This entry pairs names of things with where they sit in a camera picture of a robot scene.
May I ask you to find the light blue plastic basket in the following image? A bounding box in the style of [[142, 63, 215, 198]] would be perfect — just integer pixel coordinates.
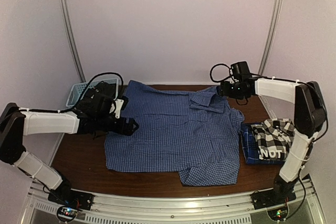
[[66, 78, 121, 108]]

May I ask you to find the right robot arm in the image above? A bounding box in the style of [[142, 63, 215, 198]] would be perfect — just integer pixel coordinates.
[[217, 61, 329, 204]]

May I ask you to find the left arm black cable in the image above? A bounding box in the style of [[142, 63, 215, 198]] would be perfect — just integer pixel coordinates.
[[55, 71, 124, 116]]

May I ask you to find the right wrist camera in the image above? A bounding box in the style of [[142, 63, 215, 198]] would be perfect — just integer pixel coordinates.
[[229, 65, 237, 83]]

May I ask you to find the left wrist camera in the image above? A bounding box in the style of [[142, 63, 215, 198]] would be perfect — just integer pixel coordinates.
[[110, 95, 129, 119]]

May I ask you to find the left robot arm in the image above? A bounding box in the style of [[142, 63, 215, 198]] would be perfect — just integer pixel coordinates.
[[1, 83, 139, 205]]

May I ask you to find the black garment in basket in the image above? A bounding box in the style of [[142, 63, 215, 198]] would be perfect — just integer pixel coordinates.
[[92, 81, 117, 97]]

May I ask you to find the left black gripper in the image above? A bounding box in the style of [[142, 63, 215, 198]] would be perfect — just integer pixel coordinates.
[[97, 114, 139, 136]]

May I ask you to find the aluminium frame post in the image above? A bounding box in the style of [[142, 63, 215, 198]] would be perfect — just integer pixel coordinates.
[[59, 0, 86, 82], [258, 0, 284, 74]]

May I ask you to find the blue plaid folded shirt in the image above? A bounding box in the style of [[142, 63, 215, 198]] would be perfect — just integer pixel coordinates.
[[240, 123, 284, 165]]

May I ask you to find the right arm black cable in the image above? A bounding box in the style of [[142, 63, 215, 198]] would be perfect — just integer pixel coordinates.
[[209, 63, 237, 84]]

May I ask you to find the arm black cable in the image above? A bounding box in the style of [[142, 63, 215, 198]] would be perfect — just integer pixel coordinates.
[[55, 71, 124, 116], [209, 63, 237, 84]]

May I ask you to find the blue small-check shirt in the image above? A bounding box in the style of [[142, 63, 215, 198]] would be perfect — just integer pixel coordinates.
[[104, 80, 244, 186]]

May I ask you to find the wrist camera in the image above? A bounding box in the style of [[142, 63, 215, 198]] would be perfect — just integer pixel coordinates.
[[110, 95, 129, 119], [229, 65, 237, 83]]

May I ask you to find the right aluminium frame post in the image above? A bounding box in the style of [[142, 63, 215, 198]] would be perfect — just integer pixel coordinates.
[[258, 0, 284, 74]]

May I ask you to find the left aluminium frame post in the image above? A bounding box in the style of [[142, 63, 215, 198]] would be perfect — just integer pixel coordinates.
[[59, 0, 86, 82]]

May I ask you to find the black white plaid shirt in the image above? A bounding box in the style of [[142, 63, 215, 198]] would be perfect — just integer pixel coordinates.
[[250, 119, 295, 162]]

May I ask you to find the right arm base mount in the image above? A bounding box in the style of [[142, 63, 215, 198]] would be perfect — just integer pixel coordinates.
[[250, 175, 298, 222]]

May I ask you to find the front aluminium rail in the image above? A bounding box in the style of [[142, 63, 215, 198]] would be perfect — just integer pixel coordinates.
[[20, 179, 326, 224]]

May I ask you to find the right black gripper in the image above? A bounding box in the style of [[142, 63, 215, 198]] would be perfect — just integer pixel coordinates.
[[219, 81, 246, 99]]

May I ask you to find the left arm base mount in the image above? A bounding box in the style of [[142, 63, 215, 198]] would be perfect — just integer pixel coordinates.
[[41, 180, 94, 223]]

